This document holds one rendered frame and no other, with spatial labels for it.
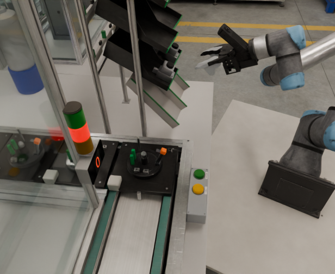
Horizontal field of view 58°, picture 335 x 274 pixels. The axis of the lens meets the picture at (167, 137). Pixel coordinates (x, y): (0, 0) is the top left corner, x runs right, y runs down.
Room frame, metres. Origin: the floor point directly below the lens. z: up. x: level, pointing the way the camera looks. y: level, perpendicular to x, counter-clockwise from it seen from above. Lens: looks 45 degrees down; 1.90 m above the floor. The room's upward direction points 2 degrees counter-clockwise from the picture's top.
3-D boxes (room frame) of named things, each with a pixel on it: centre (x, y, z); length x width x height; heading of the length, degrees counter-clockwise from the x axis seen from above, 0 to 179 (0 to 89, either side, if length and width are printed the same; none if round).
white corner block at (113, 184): (0.69, 0.20, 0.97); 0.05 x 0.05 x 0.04; 81
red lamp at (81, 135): (0.60, 0.24, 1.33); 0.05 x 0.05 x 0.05
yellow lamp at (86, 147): (0.60, 0.24, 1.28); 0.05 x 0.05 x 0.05
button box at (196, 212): (0.65, -0.11, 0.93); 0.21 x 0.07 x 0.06; 171
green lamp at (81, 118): (0.60, 0.24, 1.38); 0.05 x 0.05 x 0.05
